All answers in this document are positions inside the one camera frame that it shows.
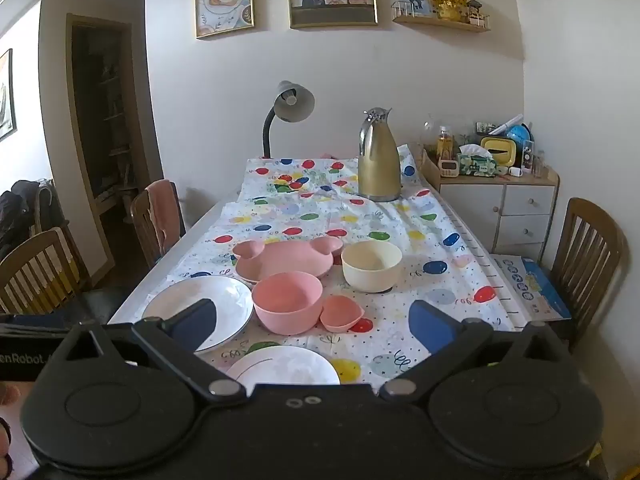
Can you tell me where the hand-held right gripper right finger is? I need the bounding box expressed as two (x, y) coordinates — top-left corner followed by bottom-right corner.
(380, 300), (576, 403)

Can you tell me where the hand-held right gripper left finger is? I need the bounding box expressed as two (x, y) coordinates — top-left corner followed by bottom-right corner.
(62, 298), (248, 403)

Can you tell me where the large white plate dark rim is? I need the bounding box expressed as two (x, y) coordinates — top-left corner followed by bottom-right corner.
(141, 275), (254, 354)

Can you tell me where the cream bowl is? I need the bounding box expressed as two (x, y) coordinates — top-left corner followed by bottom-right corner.
(341, 240), (403, 293)

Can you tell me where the pink heart-shaped dish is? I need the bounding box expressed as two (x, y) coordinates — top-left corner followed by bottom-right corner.
(320, 295), (366, 333)

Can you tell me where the pink bowl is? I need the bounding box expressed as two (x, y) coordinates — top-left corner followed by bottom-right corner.
(251, 271), (325, 335)

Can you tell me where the small white plate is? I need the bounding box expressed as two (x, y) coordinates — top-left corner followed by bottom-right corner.
(225, 345), (342, 386)

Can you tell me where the pink mouse-shaped plate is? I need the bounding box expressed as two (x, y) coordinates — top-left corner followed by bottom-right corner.
(231, 234), (345, 285)

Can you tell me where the person's left hand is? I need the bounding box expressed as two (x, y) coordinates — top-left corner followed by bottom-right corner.
(0, 382), (21, 471)

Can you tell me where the wooden slatted chair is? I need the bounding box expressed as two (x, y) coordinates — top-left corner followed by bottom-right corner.
(520, 197), (625, 351)
(0, 227), (93, 316)

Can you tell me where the balloon print tablecloth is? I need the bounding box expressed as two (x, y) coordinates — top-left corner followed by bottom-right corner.
(177, 156), (516, 386)

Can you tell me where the blue and white flat box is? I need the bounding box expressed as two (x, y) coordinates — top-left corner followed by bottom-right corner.
(487, 254), (572, 323)

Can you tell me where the pink towel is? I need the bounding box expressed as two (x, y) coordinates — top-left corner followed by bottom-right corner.
(145, 179), (173, 256)

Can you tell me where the black jacket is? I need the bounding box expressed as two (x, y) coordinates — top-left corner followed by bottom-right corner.
(0, 180), (71, 261)

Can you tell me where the brown cardboard box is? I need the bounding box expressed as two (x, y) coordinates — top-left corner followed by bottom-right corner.
(421, 145), (443, 192)

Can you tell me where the white wooden cabinet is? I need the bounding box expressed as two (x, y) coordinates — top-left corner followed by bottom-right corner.
(421, 147), (561, 263)

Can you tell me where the gold thermos jug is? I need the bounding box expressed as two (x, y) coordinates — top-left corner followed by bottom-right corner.
(357, 107), (402, 203)

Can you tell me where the green tissue box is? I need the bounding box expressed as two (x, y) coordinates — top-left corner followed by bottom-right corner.
(456, 144), (497, 178)

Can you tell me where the yellow box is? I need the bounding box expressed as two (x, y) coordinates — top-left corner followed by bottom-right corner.
(480, 135), (521, 168)

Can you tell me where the blue globe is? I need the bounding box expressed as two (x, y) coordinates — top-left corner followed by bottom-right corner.
(506, 122), (535, 153)

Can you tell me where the white paper roll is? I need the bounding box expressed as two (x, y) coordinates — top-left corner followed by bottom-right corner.
(487, 114), (524, 136)

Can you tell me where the dark built-in bookshelf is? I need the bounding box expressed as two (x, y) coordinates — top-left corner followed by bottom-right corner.
(66, 13), (151, 211)

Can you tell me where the grey desk lamp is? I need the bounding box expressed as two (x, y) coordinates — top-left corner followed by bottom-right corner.
(260, 80), (316, 159)

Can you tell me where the framed abstract wall picture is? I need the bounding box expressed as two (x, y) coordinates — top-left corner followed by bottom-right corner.
(0, 49), (17, 142)

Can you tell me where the wooden wall shelf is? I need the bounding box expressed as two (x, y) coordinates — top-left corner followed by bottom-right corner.
(391, 0), (492, 34)

